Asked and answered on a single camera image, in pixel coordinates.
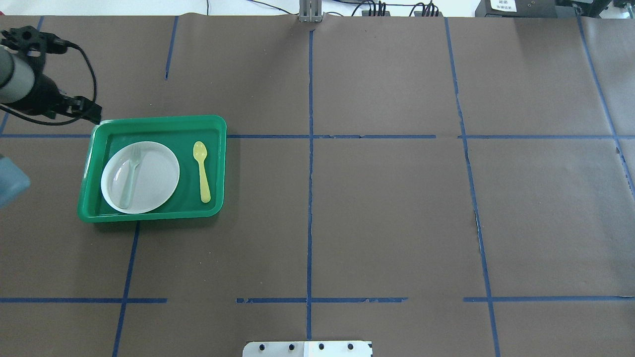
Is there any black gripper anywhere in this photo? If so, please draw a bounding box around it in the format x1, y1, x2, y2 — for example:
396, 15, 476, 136
20, 74, 103, 124

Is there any yellow plastic spoon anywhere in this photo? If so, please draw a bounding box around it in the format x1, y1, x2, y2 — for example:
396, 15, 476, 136
192, 141, 211, 203

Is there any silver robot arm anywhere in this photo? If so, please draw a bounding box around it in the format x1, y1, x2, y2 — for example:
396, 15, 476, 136
0, 44, 102, 126

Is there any pale green plastic fork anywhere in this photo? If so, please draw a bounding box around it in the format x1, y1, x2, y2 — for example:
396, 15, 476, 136
119, 144, 141, 209

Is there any white round plate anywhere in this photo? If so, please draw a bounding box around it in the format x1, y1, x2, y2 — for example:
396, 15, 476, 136
100, 141, 181, 214

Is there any green plastic tray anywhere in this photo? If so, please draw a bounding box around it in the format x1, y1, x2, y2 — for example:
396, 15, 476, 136
77, 115, 227, 222

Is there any orange black power strip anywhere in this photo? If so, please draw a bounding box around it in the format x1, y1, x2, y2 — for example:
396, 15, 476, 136
351, 0, 390, 17
409, 1, 443, 17

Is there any black box device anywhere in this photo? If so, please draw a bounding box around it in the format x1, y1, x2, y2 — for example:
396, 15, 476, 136
474, 0, 576, 18

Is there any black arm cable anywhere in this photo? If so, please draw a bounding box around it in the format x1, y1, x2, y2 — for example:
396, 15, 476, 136
0, 42, 98, 125

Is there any aluminium frame post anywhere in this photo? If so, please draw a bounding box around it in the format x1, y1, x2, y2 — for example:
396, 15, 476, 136
299, 0, 324, 23

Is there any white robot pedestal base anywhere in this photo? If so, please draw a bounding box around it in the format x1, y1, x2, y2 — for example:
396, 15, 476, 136
242, 340, 374, 357

